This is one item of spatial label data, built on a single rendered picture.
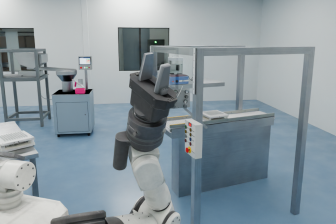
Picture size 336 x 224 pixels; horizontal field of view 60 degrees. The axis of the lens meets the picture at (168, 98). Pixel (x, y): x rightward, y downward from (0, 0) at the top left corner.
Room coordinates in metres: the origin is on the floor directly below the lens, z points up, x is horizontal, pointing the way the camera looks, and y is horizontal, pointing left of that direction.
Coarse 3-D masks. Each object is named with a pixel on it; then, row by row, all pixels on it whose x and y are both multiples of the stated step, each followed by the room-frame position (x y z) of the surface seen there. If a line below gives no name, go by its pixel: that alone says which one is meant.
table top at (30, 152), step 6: (0, 126) 2.75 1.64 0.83; (6, 126) 2.75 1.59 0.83; (12, 126) 2.75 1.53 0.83; (0, 132) 2.56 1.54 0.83; (6, 132) 2.56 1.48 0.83; (12, 150) 2.12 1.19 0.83; (18, 150) 2.12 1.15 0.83; (24, 150) 2.12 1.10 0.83; (30, 150) 2.12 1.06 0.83; (24, 156) 2.01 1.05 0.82; (30, 156) 2.04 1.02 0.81; (36, 156) 2.06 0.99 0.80
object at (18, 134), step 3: (15, 132) 2.31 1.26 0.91; (18, 132) 2.31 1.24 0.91; (6, 135) 2.25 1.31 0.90; (9, 135) 2.25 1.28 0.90; (12, 135) 2.25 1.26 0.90; (15, 135) 2.25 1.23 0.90; (18, 135) 2.25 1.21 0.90; (21, 135) 2.25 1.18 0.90; (6, 138) 2.17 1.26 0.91; (9, 138) 2.17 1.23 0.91
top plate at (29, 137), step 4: (24, 132) 2.34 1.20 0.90; (28, 136) 2.24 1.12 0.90; (32, 136) 2.24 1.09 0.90; (0, 140) 2.14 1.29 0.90; (8, 140) 2.14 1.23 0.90; (12, 140) 2.14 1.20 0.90; (16, 140) 2.14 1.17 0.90; (20, 140) 2.16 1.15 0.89; (24, 140) 2.18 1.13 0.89; (0, 144) 2.06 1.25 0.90; (4, 144) 2.08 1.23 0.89; (8, 144) 2.10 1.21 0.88
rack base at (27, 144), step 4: (28, 140) 2.27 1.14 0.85; (16, 144) 2.18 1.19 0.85; (20, 144) 2.18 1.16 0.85; (24, 144) 2.18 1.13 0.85; (28, 144) 2.20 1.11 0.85; (32, 144) 2.22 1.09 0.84; (0, 148) 2.09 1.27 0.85; (8, 148) 2.10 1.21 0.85; (12, 148) 2.11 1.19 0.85; (16, 148) 2.13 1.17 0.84
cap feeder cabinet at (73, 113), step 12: (60, 96) 4.86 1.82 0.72; (72, 96) 4.88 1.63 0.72; (84, 96) 4.91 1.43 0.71; (60, 108) 4.85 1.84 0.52; (72, 108) 4.88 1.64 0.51; (84, 108) 4.90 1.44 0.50; (60, 120) 4.85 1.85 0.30; (72, 120) 4.88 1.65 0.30; (84, 120) 4.90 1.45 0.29; (60, 132) 4.85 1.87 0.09; (72, 132) 4.88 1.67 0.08; (84, 132) 4.91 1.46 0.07
